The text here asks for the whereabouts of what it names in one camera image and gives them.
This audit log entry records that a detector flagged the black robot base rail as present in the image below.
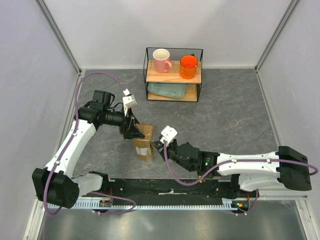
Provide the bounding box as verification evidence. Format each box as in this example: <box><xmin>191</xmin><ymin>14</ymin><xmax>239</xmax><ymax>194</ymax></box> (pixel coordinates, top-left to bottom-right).
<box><xmin>98</xmin><ymin>178</ymin><xmax>260</xmax><ymax>205</ymax></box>

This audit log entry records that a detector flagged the purple cable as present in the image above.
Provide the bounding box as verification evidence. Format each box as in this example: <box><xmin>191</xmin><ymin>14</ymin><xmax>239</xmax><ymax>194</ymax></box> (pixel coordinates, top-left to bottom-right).
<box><xmin>163</xmin><ymin>141</ymin><xmax>320</xmax><ymax>186</ymax></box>
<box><xmin>43</xmin><ymin>70</ymin><xmax>130</xmax><ymax>216</ymax></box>

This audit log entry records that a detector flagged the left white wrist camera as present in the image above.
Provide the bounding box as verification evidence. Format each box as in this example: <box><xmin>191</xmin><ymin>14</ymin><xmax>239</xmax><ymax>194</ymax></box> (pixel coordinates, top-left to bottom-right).
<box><xmin>122</xmin><ymin>88</ymin><xmax>138</xmax><ymax>116</ymax></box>

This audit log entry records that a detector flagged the pink ceramic mug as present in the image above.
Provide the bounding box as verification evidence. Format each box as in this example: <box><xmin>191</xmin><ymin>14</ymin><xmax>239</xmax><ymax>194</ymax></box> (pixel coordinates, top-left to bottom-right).
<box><xmin>152</xmin><ymin>48</ymin><xmax>172</xmax><ymax>74</ymax></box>

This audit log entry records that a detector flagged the slotted cable duct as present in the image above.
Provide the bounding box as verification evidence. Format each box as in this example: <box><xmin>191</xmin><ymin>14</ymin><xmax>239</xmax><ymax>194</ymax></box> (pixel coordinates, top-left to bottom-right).
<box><xmin>46</xmin><ymin>198</ymin><xmax>251</xmax><ymax>211</ymax></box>

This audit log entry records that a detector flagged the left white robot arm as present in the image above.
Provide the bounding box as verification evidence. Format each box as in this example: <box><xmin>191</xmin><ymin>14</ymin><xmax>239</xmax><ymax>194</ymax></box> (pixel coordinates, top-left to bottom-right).
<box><xmin>32</xmin><ymin>89</ymin><xmax>145</xmax><ymax>209</ymax></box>

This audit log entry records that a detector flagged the brown cardboard express box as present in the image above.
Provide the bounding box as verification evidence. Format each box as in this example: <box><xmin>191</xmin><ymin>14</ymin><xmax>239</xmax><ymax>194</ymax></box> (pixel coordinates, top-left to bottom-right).
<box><xmin>133</xmin><ymin>123</ymin><xmax>154</xmax><ymax>162</ymax></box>

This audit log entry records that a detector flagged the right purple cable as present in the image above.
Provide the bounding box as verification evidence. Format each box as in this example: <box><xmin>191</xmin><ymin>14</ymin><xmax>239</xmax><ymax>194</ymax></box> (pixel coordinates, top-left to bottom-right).
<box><xmin>163</xmin><ymin>141</ymin><xmax>320</xmax><ymax>186</ymax></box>

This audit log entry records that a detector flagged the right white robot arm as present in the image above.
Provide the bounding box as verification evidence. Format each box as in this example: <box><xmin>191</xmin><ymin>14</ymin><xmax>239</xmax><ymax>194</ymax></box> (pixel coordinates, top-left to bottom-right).
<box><xmin>152</xmin><ymin>140</ymin><xmax>312</xmax><ymax>197</ymax></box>

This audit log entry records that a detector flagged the teal rectangular plate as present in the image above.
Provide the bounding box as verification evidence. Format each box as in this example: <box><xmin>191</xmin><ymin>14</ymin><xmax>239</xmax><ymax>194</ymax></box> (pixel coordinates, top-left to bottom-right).
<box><xmin>147</xmin><ymin>83</ymin><xmax>187</xmax><ymax>99</ymax></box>

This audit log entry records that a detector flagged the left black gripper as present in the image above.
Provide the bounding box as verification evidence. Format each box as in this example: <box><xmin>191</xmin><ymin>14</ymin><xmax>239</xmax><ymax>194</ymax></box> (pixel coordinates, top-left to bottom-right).
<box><xmin>103</xmin><ymin>105</ymin><xmax>145</xmax><ymax>140</ymax></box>

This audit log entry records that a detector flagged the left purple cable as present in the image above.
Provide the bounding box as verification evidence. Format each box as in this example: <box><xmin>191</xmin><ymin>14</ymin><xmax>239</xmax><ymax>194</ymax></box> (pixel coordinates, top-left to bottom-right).
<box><xmin>43</xmin><ymin>70</ymin><xmax>130</xmax><ymax>216</ymax></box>

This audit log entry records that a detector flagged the black wire wooden shelf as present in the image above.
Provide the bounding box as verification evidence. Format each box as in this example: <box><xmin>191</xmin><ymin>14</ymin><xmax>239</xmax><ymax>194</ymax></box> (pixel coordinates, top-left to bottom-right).
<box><xmin>143</xmin><ymin>47</ymin><xmax>203</xmax><ymax>102</ymax></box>

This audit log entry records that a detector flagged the orange glass cup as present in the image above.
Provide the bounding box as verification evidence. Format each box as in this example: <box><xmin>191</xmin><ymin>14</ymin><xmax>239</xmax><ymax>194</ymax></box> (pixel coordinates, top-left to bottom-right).
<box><xmin>179</xmin><ymin>54</ymin><xmax>199</xmax><ymax>80</ymax></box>

